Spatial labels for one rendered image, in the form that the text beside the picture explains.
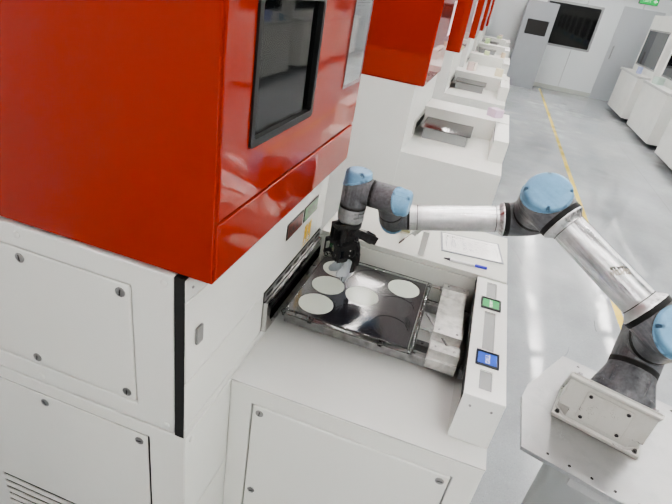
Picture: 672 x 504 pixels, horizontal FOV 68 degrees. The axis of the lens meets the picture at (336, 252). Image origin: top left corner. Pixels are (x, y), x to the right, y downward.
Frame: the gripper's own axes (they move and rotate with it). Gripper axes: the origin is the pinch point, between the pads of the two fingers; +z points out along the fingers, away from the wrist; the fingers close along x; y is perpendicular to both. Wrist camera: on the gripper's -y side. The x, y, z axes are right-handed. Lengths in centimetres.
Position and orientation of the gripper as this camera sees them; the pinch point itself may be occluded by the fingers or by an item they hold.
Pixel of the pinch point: (344, 277)
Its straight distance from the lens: 152.8
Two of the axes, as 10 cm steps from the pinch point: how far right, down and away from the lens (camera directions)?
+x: 5.9, 4.8, -6.6
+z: -1.5, 8.6, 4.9
